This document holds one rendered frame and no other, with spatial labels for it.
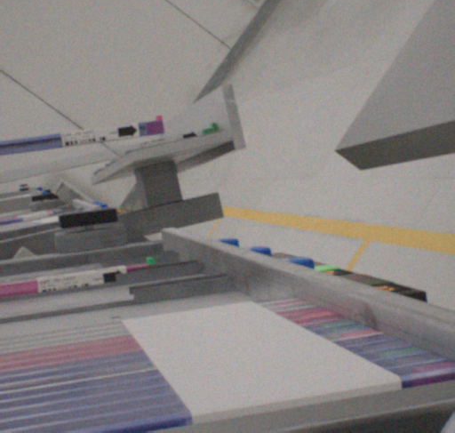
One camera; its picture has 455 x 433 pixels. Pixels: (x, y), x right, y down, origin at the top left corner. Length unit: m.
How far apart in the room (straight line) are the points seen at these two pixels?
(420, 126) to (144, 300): 0.42
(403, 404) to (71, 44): 8.17
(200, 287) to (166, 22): 7.90
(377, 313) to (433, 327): 0.05
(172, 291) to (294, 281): 0.15
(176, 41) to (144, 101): 0.54
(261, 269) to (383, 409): 0.29
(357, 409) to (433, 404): 0.02
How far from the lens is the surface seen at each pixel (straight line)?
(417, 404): 0.28
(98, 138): 0.85
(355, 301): 0.41
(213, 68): 8.53
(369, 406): 0.28
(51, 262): 0.93
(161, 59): 8.47
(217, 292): 0.63
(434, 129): 0.96
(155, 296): 0.63
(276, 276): 0.53
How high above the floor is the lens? 0.86
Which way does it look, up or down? 11 degrees down
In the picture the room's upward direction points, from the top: 54 degrees counter-clockwise
